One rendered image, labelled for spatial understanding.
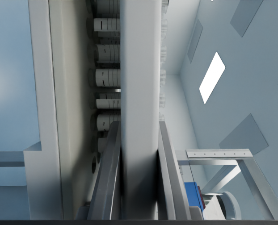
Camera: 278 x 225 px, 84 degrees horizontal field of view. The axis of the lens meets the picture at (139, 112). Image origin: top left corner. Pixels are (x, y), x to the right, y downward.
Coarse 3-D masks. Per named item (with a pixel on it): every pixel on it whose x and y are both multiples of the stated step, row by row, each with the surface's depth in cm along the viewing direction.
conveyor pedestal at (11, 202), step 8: (0, 192) 85; (8, 192) 85; (16, 192) 85; (24, 192) 85; (0, 200) 82; (8, 200) 82; (16, 200) 82; (24, 200) 82; (0, 208) 79; (8, 208) 79; (16, 208) 79; (24, 208) 79; (0, 216) 77; (8, 216) 77; (16, 216) 77; (24, 216) 77
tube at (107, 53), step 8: (88, 48) 11; (96, 48) 11; (104, 48) 11; (112, 48) 11; (160, 48) 11; (88, 56) 11; (96, 56) 11; (104, 56) 11; (112, 56) 11; (160, 56) 11
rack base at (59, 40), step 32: (32, 0) 7; (64, 0) 7; (32, 32) 7; (64, 32) 7; (64, 64) 7; (64, 96) 8; (64, 128) 8; (32, 160) 8; (64, 160) 8; (32, 192) 8; (64, 192) 8
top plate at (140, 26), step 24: (120, 0) 7; (144, 0) 7; (120, 24) 7; (144, 24) 7; (120, 48) 8; (144, 48) 7; (120, 72) 8; (144, 72) 7; (144, 96) 8; (144, 120) 8; (144, 144) 8; (144, 168) 8; (144, 192) 8; (144, 216) 8
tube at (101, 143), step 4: (96, 136) 12; (100, 136) 12; (104, 136) 12; (92, 140) 12; (96, 140) 12; (100, 140) 12; (104, 140) 12; (92, 144) 12; (96, 144) 12; (100, 144) 12; (104, 144) 12; (92, 148) 12; (96, 148) 12; (100, 148) 12; (100, 152) 12
